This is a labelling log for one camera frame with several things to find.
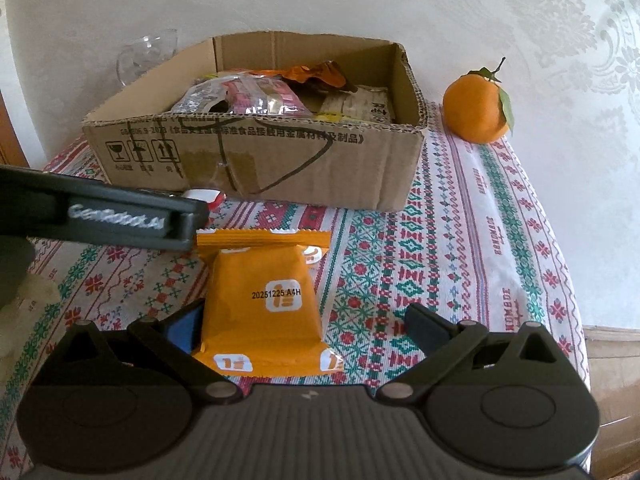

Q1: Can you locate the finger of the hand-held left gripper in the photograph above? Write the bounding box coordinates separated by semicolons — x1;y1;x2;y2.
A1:
0;162;210;253

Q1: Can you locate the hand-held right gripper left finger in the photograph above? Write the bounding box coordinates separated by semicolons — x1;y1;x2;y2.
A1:
37;300;241;406

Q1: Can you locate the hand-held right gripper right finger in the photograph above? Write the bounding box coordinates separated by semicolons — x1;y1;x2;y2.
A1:
376;302;583;406

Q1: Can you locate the orange snack packet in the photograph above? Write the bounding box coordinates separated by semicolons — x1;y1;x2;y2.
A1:
282;60;358;93
191;227;346;378

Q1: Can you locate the silver clear snack packet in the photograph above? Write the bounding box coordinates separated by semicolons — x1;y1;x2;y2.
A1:
170;77;236;116

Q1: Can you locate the brown cardboard box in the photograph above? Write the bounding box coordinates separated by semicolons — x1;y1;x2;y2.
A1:
82;31;429;211

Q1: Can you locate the pink clear snack packet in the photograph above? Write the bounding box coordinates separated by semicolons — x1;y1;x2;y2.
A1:
220;74;307;118

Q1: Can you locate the person's left hand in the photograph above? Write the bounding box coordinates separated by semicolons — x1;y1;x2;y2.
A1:
15;276;62;307

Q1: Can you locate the small white red snack packet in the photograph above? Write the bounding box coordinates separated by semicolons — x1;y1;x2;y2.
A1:
180;187;227;209

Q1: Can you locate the patterned woven tablecloth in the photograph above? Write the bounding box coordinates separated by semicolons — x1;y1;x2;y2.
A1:
0;102;591;471

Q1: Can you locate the brown wooden furniture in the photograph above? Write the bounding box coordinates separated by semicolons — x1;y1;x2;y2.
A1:
0;87;32;168

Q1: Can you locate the clear glass cup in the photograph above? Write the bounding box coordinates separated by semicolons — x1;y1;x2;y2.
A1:
116;29;180;88

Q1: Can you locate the light wooden furniture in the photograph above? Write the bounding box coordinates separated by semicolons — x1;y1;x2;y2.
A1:
582;325;640;480

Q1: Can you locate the orange fruit with leaf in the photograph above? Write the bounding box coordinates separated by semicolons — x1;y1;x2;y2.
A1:
443;57;516;144

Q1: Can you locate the beige snack pack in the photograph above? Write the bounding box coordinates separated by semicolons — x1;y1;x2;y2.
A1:
315;85;392;123

